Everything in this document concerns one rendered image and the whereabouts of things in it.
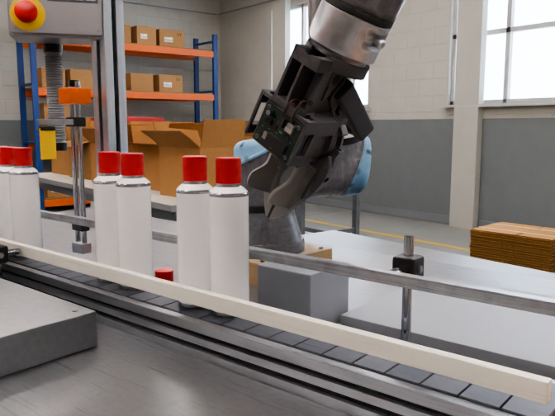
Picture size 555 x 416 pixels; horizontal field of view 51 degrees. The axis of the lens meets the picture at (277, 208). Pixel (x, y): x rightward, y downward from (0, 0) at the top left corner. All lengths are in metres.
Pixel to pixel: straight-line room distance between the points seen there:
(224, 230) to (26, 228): 0.52
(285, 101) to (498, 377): 0.33
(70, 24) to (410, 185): 6.37
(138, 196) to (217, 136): 1.90
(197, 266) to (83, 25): 0.57
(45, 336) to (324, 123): 0.44
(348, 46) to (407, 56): 6.79
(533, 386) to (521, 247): 4.21
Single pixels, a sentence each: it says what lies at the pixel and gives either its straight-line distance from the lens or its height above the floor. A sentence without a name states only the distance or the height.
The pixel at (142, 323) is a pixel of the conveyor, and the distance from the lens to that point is 0.85.
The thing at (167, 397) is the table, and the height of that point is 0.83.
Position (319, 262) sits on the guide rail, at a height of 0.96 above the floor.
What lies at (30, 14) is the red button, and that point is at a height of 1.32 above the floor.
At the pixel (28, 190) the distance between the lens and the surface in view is 1.17.
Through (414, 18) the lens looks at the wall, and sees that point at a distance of 7.39.
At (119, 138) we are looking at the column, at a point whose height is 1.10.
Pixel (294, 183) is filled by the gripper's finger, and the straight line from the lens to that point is 0.66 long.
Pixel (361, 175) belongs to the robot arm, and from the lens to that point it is 1.12.
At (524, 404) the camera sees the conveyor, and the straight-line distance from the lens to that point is 0.59.
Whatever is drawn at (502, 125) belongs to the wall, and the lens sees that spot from 6.61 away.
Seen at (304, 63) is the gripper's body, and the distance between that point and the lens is 0.59.
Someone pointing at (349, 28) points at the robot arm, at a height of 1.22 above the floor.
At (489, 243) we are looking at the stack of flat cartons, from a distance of 4.86.
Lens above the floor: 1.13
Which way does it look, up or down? 8 degrees down
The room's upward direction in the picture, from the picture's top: straight up
